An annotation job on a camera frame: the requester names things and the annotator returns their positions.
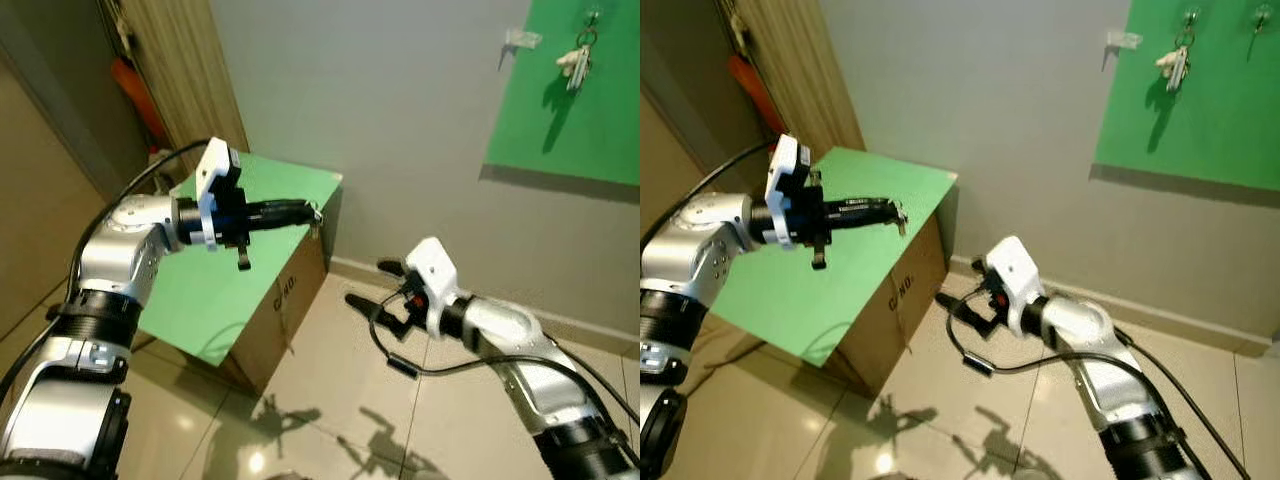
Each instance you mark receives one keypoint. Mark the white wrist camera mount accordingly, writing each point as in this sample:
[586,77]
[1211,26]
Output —
[1012,262]
[435,262]
[213,165]
[785,160]

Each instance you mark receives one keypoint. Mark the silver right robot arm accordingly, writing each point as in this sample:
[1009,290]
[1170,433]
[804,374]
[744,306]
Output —
[1085,320]
[500,325]

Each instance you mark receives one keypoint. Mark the clear plastic wall clip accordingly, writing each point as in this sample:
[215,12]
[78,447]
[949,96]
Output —
[522,39]
[1125,40]

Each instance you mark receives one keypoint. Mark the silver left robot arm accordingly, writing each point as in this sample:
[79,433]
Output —
[700,250]
[120,250]

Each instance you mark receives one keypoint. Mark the metal wall hook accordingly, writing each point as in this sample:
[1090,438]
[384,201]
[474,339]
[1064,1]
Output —
[1262,14]
[1190,16]
[592,15]

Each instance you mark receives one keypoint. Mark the orange long object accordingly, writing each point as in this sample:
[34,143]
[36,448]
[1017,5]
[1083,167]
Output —
[135,95]
[755,90]

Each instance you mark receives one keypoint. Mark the green wall board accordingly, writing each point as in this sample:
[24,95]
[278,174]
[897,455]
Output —
[580,130]
[1200,130]

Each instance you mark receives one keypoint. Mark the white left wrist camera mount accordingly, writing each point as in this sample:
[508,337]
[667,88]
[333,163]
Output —
[785,160]
[213,165]

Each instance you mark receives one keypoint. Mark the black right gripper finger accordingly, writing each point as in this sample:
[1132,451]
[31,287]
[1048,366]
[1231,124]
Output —
[375,312]
[392,267]
[965,310]
[980,265]

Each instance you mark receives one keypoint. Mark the key bunch with white fob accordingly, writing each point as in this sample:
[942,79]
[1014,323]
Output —
[1175,65]
[577,65]

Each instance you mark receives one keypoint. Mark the green paper sheet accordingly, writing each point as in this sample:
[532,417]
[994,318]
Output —
[200,300]
[800,300]

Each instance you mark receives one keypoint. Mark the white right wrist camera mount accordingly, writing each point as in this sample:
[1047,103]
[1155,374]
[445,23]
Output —
[1012,262]
[435,262]

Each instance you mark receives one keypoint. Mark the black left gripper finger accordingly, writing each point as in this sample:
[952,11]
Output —
[870,220]
[290,207]
[290,219]
[870,206]

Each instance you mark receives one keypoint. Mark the small metal key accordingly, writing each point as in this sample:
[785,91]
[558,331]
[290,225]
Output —
[901,225]
[319,222]

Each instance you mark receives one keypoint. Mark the brown cardboard box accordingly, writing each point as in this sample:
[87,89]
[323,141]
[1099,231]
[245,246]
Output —
[900,300]
[285,300]

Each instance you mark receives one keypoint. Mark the wooden cabinet panel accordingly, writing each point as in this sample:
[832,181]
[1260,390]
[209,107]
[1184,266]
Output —
[180,60]
[800,60]

